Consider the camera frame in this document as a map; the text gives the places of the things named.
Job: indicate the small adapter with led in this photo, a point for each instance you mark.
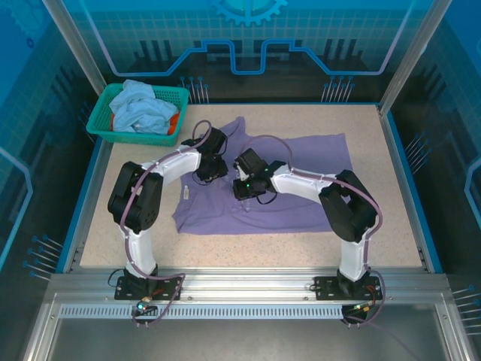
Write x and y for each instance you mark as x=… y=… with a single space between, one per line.
x=143 y=306
x=360 y=308

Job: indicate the aluminium frame post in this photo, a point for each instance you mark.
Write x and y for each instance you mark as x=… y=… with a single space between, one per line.
x=75 y=45
x=413 y=49

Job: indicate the light blue t-shirt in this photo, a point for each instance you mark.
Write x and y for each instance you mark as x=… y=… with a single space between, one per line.
x=139 y=113

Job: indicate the orange garment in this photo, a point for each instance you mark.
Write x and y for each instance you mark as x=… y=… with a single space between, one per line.
x=173 y=124

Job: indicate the aluminium side rail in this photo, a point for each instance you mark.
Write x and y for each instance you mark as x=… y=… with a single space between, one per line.
x=409 y=188
x=88 y=188

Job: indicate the purple printed t-shirt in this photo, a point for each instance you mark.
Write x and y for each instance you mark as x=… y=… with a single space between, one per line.
x=225 y=218

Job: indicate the aluminium frame cross rail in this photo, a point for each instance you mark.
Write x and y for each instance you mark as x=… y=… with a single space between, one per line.
x=244 y=286

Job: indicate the green plastic basket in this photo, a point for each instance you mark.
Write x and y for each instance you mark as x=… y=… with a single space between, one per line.
x=124 y=138

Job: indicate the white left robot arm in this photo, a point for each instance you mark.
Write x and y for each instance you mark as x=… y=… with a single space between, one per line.
x=135 y=195

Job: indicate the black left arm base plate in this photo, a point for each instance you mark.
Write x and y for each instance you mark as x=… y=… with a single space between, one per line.
x=169 y=287

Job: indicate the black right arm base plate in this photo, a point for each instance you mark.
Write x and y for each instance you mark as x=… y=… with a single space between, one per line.
x=325 y=289

